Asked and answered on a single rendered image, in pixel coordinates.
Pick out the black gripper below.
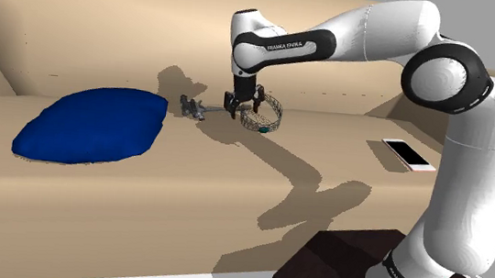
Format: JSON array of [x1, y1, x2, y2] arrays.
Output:
[[223, 72, 268, 123]]

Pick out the grey metal tool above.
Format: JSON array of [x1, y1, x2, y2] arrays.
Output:
[[178, 94, 235, 126]]

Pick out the beige sofa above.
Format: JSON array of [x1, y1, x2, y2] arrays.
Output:
[[0, 0, 495, 278]]

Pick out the blue cushion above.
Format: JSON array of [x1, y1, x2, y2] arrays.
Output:
[[9, 77, 171, 174]]

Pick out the white phone with black screen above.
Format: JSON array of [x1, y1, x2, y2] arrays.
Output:
[[379, 137, 439, 174]]

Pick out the dark robot stand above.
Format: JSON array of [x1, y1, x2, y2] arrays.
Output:
[[265, 217, 495, 278]]

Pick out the silver wire ring with teal stone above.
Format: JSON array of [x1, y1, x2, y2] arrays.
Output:
[[237, 92, 285, 137]]

